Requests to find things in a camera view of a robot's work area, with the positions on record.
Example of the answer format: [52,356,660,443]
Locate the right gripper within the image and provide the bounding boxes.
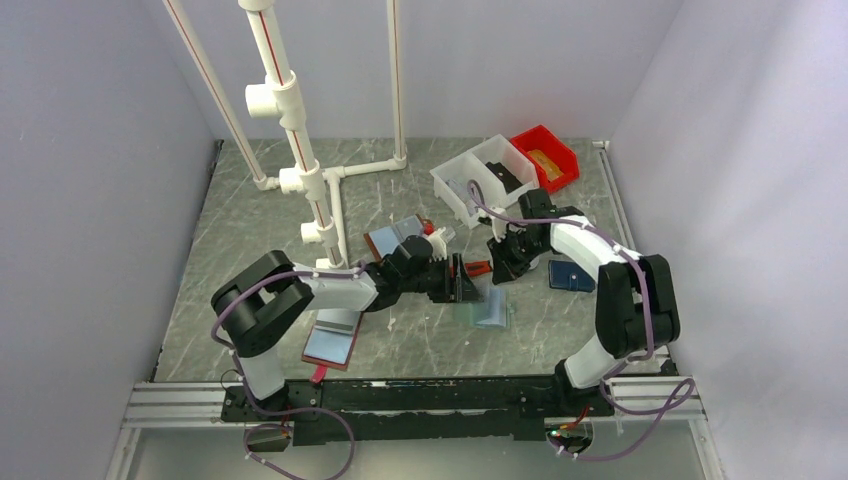
[486,229,547,286]

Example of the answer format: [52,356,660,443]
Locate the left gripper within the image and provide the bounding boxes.
[400,253,484,304]

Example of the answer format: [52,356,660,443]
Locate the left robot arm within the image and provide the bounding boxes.
[210,236,484,420]

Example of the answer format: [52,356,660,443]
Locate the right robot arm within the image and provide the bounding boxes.
[480,188,681,415]

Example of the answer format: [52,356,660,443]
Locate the navy blue card holder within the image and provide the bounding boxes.
[548,260,596,293]

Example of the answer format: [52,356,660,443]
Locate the brown card holder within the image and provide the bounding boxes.
[363,215,435,261]

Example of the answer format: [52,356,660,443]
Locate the red card holder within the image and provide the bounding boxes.
[301,309,363,371]

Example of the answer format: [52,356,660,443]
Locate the grey parts in bin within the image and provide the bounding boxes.
[446,179,485,217]

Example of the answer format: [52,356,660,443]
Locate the black part in bin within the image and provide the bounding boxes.
[485,162,523,194]

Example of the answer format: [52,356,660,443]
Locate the white divided bin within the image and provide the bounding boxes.
[430,135,540,229]

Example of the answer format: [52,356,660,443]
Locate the yellow item in red bin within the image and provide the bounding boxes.
[529,149,563,182]

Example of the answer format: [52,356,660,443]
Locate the red plastic bin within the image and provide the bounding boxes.
[510,125,580,193]

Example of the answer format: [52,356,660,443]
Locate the red handled adjustable wrench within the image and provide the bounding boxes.
[464,261,493,278]

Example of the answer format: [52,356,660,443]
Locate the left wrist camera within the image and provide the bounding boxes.
[424,227,456,261]

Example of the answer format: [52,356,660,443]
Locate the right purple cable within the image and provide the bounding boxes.
[466,180,697,464]

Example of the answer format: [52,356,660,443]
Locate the purple cable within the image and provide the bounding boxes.
[210,261,369,478]
[466,180,697,464]

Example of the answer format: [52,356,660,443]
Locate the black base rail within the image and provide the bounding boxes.
[221,374,613,446]

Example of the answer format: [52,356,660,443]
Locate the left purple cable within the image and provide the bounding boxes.
[210,261,369,478]

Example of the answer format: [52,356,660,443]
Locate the white pvc pipe frame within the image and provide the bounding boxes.
[163,1,408,268]

